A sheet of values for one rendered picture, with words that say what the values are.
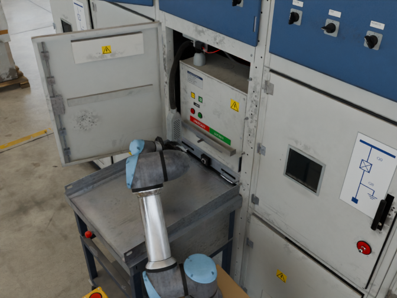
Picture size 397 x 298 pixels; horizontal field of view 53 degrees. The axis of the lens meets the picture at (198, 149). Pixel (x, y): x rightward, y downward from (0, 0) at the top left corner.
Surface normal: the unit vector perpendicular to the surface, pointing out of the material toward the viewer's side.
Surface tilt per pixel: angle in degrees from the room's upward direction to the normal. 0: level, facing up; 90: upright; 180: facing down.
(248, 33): 90
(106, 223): 0
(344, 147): 90
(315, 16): 90
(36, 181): 0
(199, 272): 3
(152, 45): 90
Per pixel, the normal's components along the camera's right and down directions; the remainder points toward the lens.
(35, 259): 0.01, -0.81
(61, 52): 0.39, 0.54
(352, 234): -0.76, 0.37
